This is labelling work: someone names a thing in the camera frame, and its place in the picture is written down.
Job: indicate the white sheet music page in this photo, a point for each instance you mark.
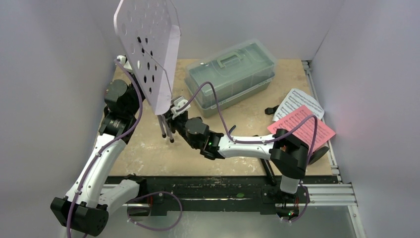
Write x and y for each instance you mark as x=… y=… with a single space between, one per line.
x=295 y=99

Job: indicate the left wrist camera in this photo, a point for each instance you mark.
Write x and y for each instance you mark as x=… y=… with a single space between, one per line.
x=123 y=60

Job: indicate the white perforated music stand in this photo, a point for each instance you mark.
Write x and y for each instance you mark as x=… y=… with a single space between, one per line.
x=150 y=32

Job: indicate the small black clip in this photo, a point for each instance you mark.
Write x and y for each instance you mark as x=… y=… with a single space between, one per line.
x=271 y=110

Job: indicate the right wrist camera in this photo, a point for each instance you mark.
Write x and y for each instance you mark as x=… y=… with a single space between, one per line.
x=179 y=106

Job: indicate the clear green storage box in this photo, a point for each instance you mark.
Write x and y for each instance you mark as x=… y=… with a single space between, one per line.
x=230 y=76

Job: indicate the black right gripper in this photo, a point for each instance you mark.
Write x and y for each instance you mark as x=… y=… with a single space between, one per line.
x=171 y=121

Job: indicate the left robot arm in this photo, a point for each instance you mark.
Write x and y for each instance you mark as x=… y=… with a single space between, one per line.
x=84 y=210

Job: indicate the black round disc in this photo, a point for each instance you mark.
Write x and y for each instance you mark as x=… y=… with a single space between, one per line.
x=318 y=154

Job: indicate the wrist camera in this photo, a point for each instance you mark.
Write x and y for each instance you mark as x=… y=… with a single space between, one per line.
x=123 y=60
x=179 y=106

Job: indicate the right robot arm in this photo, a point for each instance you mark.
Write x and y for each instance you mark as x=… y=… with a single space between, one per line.
x=287 y=152

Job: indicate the black clarinet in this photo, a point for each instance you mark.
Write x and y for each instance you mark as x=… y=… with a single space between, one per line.
x=269 y=173

